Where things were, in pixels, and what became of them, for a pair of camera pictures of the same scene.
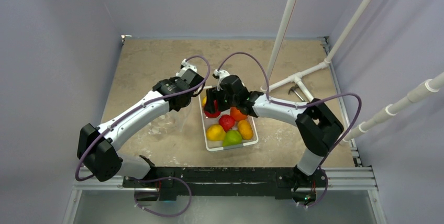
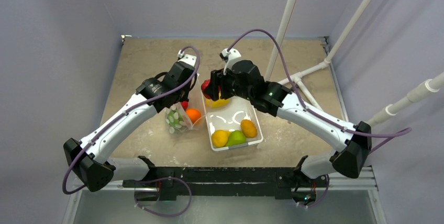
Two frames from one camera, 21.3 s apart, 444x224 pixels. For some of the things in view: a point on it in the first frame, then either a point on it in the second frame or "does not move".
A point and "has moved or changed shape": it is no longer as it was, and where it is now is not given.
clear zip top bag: [171, 123] → [181, 116]
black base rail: [173, 182] does not move
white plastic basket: [212, 145] → [229, 118]
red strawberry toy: [226, 121] has moved or changed shape
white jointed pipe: [431, 85] does not move
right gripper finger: [211, 97] → [216, 76]
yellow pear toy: [215, 132] does not move
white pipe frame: [297, 76] does not move
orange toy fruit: [237, 115] → [194, 114]
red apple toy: [216, 113] has moved or changed shape
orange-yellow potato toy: [245, 130] does not move
